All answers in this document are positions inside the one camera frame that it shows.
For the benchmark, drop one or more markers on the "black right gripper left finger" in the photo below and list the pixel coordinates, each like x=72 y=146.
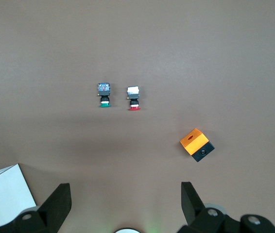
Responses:
x=55 y=208

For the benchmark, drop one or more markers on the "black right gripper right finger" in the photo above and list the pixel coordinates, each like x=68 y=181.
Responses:
x=195 y=213

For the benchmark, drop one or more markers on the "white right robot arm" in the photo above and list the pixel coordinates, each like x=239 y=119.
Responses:
x=128 y=230

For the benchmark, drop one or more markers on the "white drawer cabinet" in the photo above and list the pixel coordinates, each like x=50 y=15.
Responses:
x=6 y=191

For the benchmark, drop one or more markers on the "orange and black button box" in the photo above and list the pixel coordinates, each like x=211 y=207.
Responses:
x=194 y=143

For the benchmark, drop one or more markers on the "green push button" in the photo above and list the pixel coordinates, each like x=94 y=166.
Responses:
x=104 y=94

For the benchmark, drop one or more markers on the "red push button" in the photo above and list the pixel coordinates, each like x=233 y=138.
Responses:
x=133 y=97

